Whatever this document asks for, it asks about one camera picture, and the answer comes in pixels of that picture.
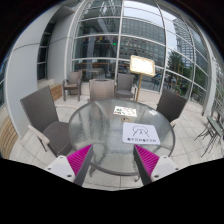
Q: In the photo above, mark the grey wicker chair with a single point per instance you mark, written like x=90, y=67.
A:
x=73, y=82
x=101, y=89
x=41, y=112
x=171, y=105
x=125, y=87

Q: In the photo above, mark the white square mouse pad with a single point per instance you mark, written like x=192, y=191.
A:
x=135, y=133

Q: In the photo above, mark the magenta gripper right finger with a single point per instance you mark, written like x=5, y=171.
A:
x=152, y=167

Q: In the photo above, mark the colourful printed card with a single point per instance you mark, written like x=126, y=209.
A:
x=125, y=111

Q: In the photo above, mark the menu board on stand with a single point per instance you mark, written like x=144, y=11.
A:
x=142, y=66

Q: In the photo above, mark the green metal folding table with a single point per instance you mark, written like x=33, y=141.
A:
x=212, y=129

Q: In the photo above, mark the round glass table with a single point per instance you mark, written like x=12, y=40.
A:
x=96, y=124

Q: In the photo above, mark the grey wicker chair far middle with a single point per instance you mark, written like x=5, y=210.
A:
x=101, y=89

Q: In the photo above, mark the grey wicker chair far left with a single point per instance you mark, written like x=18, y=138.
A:
x=73, y=82

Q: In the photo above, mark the grey wicker chair far right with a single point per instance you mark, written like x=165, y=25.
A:
x=125, y=87

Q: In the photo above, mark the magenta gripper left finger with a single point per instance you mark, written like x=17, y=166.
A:
x=73, y=167

